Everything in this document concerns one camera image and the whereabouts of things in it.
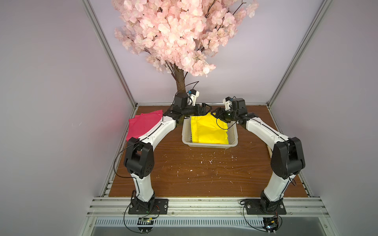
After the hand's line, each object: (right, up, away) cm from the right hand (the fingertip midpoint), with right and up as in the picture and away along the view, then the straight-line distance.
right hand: (214, 111), depth 88 cm
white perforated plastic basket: (+12, -14, +4) cm, 19 cm away
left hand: (-4, +2, -6) cm, 7 cm away
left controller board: (-37, -58, -16) cm, 71 cm away
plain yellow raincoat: (-3, -12, +9) cm, 15 cm away
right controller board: (+25, -56, -18) cm, 64 cm away
